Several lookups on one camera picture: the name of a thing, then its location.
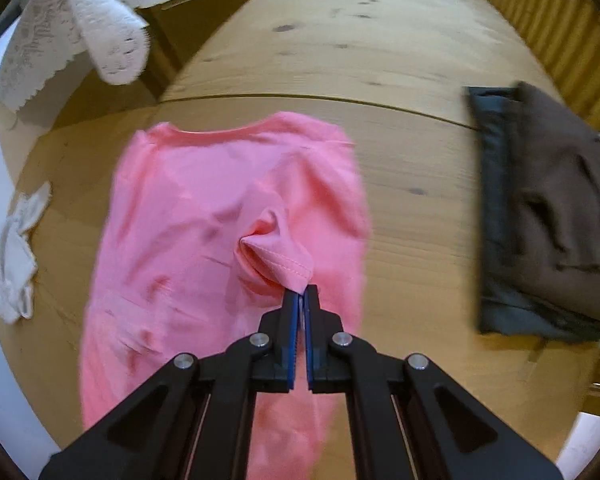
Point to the white lace cloth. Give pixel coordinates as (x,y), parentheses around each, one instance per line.
(80,25)

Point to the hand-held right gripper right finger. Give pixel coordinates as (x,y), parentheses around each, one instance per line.
(311,340)

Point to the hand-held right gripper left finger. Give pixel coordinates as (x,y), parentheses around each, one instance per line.
(291,340)

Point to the brown folded cloth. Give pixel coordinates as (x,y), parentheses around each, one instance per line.
(565,185)

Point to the pink t-shirt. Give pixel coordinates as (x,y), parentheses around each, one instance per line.
(190,220)

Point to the yellow corrugated board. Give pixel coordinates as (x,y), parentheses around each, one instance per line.
(555,15)

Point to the dark grey folded cloth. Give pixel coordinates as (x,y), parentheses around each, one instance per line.
(495,210)

